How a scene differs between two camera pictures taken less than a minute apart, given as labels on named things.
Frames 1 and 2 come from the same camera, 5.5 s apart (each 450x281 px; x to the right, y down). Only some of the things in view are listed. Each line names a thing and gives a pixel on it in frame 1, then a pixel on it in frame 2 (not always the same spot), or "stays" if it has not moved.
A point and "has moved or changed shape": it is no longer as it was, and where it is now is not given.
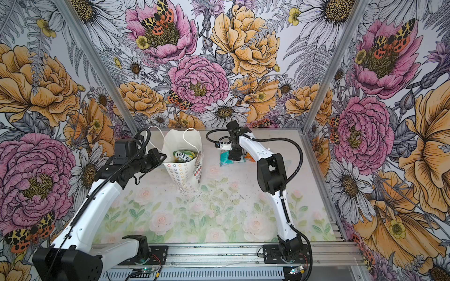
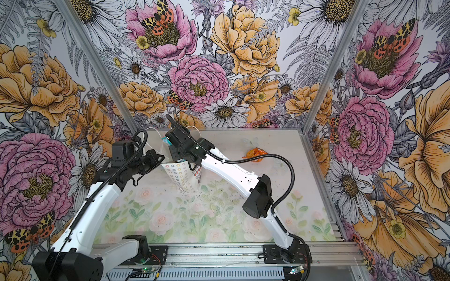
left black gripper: (154, 154) stays
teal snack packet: (224, 158) has moved or changed shape
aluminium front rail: (329, 255) stays
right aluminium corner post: (358, 10) stays
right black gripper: (235, 156) → (173, 151)
